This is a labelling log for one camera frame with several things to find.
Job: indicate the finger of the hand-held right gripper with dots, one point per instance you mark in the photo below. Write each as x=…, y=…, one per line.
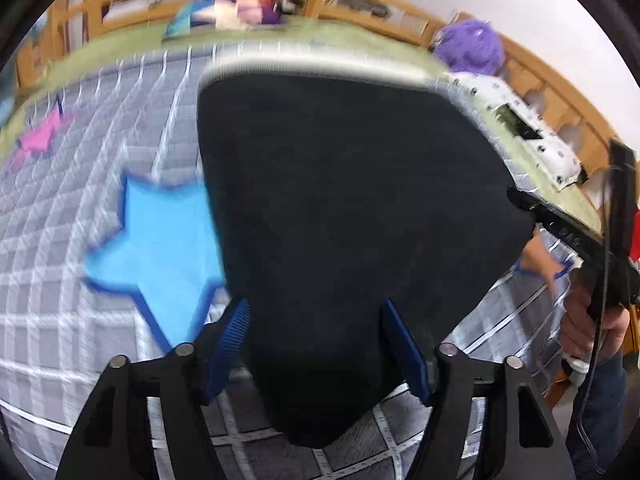
x=555, y=220
x=622, y=195

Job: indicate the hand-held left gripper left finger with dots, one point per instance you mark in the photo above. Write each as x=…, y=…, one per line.
x=230, y=345

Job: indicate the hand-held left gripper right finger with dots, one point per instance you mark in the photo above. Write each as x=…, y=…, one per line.
x=405, y=355

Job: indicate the black pants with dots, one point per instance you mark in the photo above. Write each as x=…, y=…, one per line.
x=350, y=210

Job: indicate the person's right forearm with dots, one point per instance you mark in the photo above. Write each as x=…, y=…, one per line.
x=605, y=410

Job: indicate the person's right hand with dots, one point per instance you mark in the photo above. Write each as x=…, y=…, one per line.
x=580, y=335

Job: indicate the white flower print pillow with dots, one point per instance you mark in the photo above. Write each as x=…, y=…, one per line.
x=545, y=155

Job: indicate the black flat object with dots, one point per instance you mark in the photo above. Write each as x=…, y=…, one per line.
x=517, y=122

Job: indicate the grey checked blanket with stars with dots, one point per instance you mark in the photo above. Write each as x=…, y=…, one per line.
x=75, y=335

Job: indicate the purple plush toy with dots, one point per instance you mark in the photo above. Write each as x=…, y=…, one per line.
x=470, y=47

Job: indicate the green fleece blanket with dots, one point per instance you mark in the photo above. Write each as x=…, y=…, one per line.
x=125, y=45

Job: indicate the colourful triangle pattern pillow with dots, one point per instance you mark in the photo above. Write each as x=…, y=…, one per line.
x=220, y=15

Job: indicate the wooden bed frame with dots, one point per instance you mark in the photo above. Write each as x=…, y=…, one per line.
x=545, y=95

